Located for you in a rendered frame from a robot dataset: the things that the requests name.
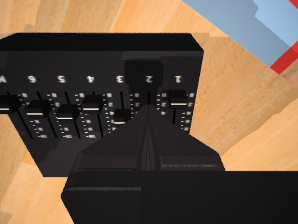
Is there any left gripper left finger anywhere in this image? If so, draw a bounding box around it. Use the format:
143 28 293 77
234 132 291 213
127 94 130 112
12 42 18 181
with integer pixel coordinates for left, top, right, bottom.
69 105 148 174

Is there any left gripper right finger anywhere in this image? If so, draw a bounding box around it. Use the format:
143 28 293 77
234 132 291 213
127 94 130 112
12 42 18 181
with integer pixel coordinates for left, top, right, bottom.
148 105 226 171

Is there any black lighting desk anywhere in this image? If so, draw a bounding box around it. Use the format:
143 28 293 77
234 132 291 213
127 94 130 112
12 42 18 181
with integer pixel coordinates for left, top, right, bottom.
0 33 204 177

